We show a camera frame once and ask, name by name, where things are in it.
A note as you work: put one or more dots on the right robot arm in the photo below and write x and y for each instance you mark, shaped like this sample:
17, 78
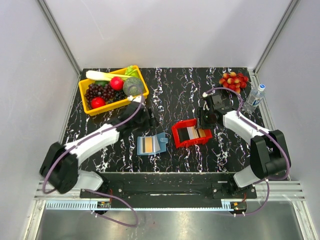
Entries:
269, 157

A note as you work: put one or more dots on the red apple upper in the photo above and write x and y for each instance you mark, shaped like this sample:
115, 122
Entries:
117, 83

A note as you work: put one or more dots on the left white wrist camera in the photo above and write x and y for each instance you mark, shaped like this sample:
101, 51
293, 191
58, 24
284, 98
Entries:
136, 99

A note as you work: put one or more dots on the blue card holder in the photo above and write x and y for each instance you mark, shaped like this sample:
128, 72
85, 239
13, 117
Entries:
159, 144

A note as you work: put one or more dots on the red apple lower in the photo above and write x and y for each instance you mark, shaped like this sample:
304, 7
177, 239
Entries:
97, 102

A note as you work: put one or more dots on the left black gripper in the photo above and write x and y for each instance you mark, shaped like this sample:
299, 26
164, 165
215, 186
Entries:
151, 124

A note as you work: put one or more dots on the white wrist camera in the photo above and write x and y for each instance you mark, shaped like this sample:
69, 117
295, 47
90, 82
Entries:
205, 97
136, 99

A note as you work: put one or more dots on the red apple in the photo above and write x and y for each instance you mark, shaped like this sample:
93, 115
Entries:
97, 102
117, 83

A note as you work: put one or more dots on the lychee fruit cluster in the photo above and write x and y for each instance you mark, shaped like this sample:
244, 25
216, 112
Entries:
234, 81

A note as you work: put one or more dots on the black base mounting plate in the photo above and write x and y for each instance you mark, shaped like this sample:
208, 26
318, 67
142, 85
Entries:
212, 185

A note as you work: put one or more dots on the yellow plastic tray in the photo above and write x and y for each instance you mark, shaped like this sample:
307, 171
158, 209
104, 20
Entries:
110, 104

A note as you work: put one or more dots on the green lime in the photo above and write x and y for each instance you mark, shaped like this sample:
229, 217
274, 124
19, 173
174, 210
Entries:
101, 82

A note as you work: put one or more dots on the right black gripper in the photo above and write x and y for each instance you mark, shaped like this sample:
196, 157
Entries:
201, 123

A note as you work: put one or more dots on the stack of credit cards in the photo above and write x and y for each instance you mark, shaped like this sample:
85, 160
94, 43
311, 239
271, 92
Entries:
190, 133

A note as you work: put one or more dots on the white green leek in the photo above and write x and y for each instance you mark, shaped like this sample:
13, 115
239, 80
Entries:
128, 72

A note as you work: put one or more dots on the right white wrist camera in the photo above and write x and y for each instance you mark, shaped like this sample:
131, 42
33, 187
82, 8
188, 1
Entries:
205, 97

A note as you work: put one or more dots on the purple grape bunch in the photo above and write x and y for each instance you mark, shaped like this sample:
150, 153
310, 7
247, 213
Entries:
105, 92

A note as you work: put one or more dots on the dark blue grape bunch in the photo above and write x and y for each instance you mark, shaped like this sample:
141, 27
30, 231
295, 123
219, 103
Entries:
119, 95

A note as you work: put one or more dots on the red plastic bin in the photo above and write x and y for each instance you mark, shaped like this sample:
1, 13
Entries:
185, 144

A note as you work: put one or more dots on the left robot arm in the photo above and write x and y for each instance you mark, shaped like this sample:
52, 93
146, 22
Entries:
61, 165

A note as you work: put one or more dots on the clear water bottle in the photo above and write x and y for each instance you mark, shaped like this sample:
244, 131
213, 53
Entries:
254, 98

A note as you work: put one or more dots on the green cantaloupe melon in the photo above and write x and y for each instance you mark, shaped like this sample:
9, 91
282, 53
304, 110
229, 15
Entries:
133, 86

